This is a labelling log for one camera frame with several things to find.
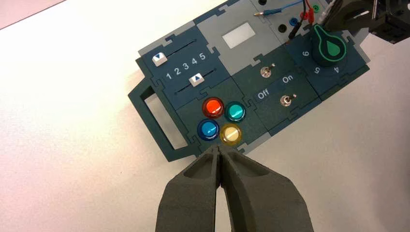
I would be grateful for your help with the teal push button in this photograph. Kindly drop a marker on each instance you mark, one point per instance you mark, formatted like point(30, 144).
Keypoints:
point(235, 111)

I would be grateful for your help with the blue grey control box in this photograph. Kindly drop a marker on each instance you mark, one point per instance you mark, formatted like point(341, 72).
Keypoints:
point(243, 83)

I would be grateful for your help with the yellow push button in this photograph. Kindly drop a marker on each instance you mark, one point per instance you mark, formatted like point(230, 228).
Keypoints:
point(230, 134)

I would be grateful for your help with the red push button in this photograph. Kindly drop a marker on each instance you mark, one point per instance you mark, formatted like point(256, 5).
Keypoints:
point(213, 107)

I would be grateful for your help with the blue push button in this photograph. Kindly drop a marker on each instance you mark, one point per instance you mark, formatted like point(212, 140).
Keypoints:
point(208, 129)

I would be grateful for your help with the white slider up triangle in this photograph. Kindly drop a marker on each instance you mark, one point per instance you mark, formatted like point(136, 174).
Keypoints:
point(196, 79)

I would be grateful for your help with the olive left gripper right finger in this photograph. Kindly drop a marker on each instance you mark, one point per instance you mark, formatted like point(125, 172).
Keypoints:
point(266, 206)

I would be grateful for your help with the green rotary knob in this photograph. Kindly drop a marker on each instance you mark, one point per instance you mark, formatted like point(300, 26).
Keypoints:
point(330, 48)

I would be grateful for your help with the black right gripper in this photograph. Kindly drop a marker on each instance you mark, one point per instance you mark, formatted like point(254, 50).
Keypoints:
point(390, 22)

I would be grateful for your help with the olive left gripper left finger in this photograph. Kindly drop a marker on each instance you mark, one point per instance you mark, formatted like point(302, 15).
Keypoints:
point(189, 200)

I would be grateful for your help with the white slider down triangle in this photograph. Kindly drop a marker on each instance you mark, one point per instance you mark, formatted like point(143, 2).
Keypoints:
point(159, 59)

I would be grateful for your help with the metal toggle switch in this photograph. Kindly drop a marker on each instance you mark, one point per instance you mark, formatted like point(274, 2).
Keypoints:
point(266, 71)
point(285, 101)

